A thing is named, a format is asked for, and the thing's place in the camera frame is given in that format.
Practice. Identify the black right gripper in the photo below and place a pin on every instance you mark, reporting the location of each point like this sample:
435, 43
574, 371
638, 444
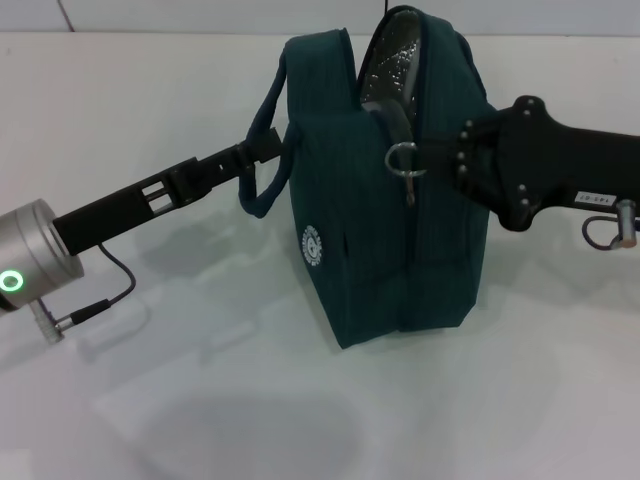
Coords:
560, 160

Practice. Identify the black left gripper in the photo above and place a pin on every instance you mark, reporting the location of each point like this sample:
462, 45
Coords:
125, 205

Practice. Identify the dark teal insulated lunch bag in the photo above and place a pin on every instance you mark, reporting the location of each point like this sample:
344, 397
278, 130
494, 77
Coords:
360, 225

